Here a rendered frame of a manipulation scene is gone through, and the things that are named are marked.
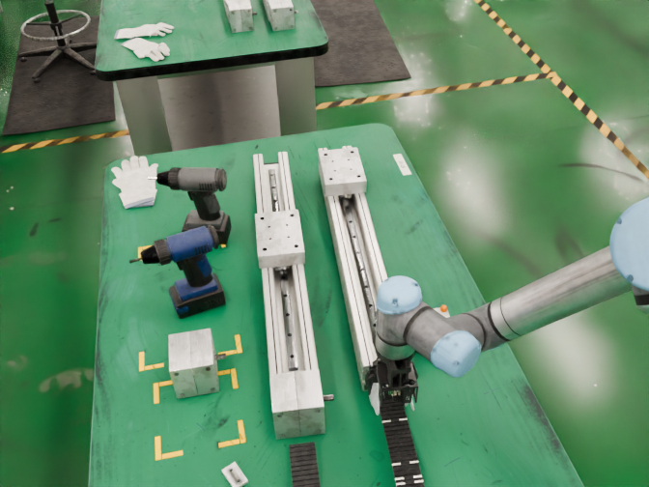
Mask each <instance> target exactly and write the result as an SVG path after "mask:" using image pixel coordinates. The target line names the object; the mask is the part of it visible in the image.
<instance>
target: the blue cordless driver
mask: <svg viewBox="0 0 649 487"><path fill-rule="evenodd" d="M218 247H219V239H218V236H217V233H216V231H215V228H214V227H213V226H211V225H208V228H206V227H205V226H202V227H198V228H195V229H191V230H188V231H185V232H181V233H179V234H175V235H172V236H169V237H166V240H164V239H161V240H157V241H154V244H153V245H151V246H150V247H148V248H146V249H144V250H143V251H141V253H140V255H141V257H139V258H136V259H133V260H129V262H130V263H134V262H137V261H140V260H142V261H143V264H144V265H147V264H160V265H161V266H163V265H167V264H170V263H171V261H174V263H176V264H177V266H178V268H179V270H180V271H181V270H183V272H184V275H185V278H183V279H180V280H177V281H175V285H173V286H171V287H170V288H169V290H168V291H169V295H170V298H171V300H172V303H173V305H174V307H175V310H176V312H177V314H178V317H179V318H180V319H183V318H186V317H189V316H192V315H195V314H198V313H201V312H204V311H207V310H210V309H213V308H216V307H218V306H221V305H224V304H225V303H226V300H225V295H224V290H223V288H222V286H221V284H220V282H219V280H218V277H217V275H216V274H215V273H214V272H212V267H211V265H210V262H209V260H208V258H207V255H206V253H207V252H210V251H212V249H213V248H214V249H218Z"/></svg>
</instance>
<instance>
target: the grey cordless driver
mask: <svg viewBox="0 0 649 487"><path fill-rule="evenodd" d="M148 180H156V181H157V183H158V184H159V185H163V186H169V187H170V188H171V189H172V190H180V189H181V190H182V191H187V193H188V196H189V198H190V200H191V201H192V200H193V202H194V204H195V207H196V210H191V212H190V214H187V216H186V219H185V221H184V224H183V229H182V232H185V231H188V230H191V229H195V228H198V227H202V226H205V227H206V228H208V225H211V226H213V227H214V228H215V231H216V233H217V236H218V239H219V244H226V243H227V242H228V238H229V235H230V231H231V220H230V216H229V215H226V214H224V211H220V206H219V203H218V201H217V198H216V195H215V193H214V192H215V191H216V192H218V190H219V191H223V190H224V189H225V188H226V185H227V175H226V171H224V169H223V168H220V169H218V168H209V167H182V169H181V168H180V167H172V168H171V169H170V170H168V171H164V172H159V173H157V175H156V177H148Z"/></svg>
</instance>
